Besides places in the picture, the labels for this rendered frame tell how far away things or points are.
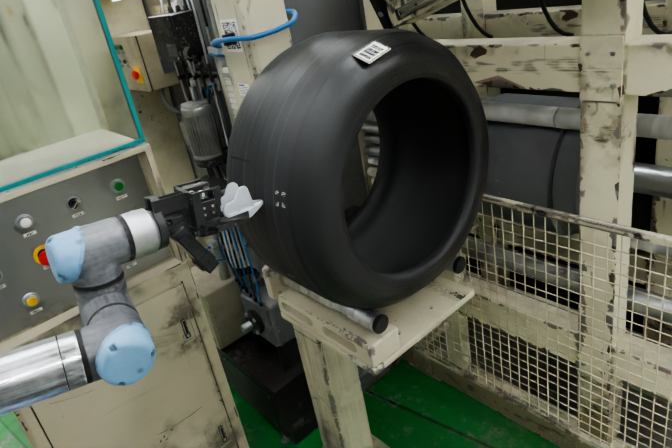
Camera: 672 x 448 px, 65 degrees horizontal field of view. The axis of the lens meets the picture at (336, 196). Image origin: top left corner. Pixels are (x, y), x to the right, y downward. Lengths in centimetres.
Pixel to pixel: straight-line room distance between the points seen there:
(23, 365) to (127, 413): 102
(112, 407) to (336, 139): 112
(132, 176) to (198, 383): 70
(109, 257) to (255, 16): 67
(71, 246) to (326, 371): 102
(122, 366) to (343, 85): 57
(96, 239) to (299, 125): 38
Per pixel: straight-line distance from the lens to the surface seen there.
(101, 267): 87
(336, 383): 175
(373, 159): 170
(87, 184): 155
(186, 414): 189
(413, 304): 140
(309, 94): 96
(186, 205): 92
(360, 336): 123
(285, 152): 95
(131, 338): 77
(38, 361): 79
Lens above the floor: 163
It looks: 23 degrees down
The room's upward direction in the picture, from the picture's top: 11 degrees counter-clockwise
